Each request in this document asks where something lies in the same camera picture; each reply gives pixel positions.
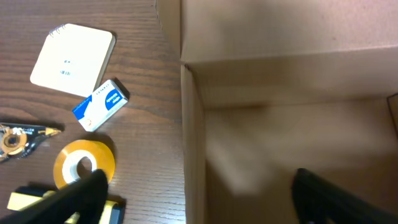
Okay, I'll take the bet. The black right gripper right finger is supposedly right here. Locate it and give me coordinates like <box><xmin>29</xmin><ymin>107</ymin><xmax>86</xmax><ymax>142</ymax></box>
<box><xmin>292</xmin><ymin>168</ymin><xmax>397</xmax><ymax>224</ymax></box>

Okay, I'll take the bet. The yellow highlighter marker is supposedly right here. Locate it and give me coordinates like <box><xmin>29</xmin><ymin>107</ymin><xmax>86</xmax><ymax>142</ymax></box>
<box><xmin>7</xmin><ymin>186</ymin><xmax>125</xmax><ymax>224</ymax></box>

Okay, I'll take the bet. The brown cardboard box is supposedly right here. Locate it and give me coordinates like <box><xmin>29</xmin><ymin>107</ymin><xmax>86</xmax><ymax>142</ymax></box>
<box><xmin>155</xmin><ymin>0</ymin><xmax>397</xmax><ymax>223</ymax></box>

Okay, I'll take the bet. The orange black correction tape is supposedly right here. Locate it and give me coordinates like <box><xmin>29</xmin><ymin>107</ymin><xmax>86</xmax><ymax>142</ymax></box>
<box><xmin>1</xmin><ymin>123</ymin><xmax>62</xmax><ymax>163</ymax></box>

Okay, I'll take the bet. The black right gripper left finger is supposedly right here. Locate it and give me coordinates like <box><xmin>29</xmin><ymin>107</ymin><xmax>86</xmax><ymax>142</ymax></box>
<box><xmin>1</xmin><ymin>169</ymin><xmax>108</xmax><ymax>224</ymax></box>

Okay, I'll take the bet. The yellow spiral notepad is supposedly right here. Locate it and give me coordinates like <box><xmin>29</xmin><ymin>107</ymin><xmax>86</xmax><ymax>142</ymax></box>
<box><xmin>30</xmin><ymin>24</ymin><xmax>116</xmax><ymax>97</ymax></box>

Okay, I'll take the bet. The blue white staples box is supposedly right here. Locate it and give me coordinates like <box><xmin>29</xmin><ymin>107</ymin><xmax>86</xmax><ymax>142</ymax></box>
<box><xmin>72</xmin><ymin>80</ymin><xmax>128</xmax><ymax>132</ymax></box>

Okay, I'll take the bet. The yellow clear tape roll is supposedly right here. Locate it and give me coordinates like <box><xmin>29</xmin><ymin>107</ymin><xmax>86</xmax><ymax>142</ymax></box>
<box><xmin>53</xmin><ymin>139</ymin><xmax>116</xmax><ymax>189</ymax></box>

